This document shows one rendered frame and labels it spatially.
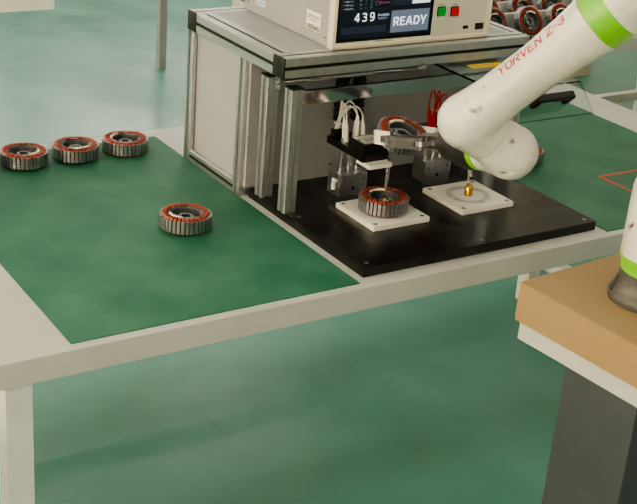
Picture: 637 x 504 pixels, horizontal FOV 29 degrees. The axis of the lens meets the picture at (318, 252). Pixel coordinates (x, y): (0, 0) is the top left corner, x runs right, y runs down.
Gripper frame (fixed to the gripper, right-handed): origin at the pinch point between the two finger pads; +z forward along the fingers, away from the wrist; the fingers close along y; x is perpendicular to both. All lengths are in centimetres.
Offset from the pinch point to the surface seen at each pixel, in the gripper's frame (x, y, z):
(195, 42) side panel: 19, -24, 48
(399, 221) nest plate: -18.3, -2.9, -2.8
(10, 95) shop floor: -17, 38, 351
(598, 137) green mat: -11, 91, 30
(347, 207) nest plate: -16.0, -9.1, 8.1
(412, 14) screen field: 25.4, 8.7, 7.7
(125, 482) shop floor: -87, -46, 53
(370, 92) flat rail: 8.9, -2.7, 8.0
